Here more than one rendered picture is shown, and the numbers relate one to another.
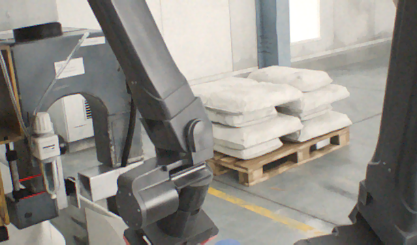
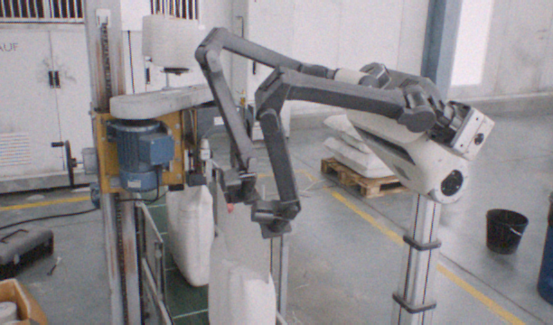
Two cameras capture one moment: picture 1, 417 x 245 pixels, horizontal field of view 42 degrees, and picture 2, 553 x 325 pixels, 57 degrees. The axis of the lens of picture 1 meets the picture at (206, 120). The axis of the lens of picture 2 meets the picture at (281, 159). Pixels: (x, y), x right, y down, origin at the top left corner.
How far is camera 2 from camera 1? 1.10 m
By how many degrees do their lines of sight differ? 13
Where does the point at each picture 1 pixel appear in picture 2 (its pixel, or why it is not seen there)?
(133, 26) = (231, 122)
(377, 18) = (545, 72)
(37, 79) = (205, 124)
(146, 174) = (229, 173)
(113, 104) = not seen: hidden behind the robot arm
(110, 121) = not seen: hidden behind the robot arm
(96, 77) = not seen: hidden behind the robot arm
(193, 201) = (248, 186)
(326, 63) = (482, 107)
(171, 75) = (244, 140)
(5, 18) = (195, 100)
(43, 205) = (200, 179)
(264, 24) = (428, 67)
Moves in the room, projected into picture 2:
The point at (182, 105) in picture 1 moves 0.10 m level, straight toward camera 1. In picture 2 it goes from (247, 151) to (239, 160)
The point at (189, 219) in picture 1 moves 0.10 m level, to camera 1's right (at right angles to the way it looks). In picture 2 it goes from (247, 193) to (274, 196)
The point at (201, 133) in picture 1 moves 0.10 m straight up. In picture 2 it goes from (252, 162) to (252, 134)
